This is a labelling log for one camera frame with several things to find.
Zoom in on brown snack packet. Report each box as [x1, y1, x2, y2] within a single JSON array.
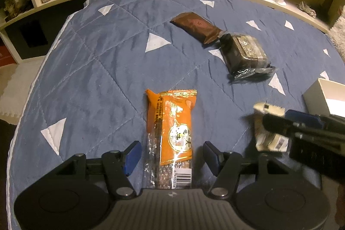
[[170, 12, 224, 48]]

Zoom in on dark clear-wrapped cake packet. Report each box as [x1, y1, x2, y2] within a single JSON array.
[[220, 33, 277, 84]]

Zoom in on fluffy beige pillow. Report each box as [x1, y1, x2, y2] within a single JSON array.
[[329, 5, 345, 58]]

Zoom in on orange snack packet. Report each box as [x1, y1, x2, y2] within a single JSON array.
[[144, 88, 198, 190]]

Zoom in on white cardboard box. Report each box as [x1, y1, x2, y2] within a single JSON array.
[[302, 78, 345, 119]]

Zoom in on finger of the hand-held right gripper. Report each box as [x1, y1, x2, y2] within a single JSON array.
[[285, 109, 345, 128], [263, 114, 345, 139]]

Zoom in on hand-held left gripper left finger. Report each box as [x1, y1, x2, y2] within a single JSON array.
[[58, 141, 142, 199]]

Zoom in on white printed snack packet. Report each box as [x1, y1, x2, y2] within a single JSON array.
[[253, 102, 290, 152]]

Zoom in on small beige ornament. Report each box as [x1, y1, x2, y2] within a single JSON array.
[[296, 1, 317, 19]]

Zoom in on blue quilted blanket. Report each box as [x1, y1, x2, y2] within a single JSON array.
[[8, 0, 345, 220]]

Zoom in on white foam floor mat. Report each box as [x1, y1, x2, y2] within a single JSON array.
[[0, 60, 41, 125]]

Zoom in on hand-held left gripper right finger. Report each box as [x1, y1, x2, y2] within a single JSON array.
[[203, 141, 293, 197]]

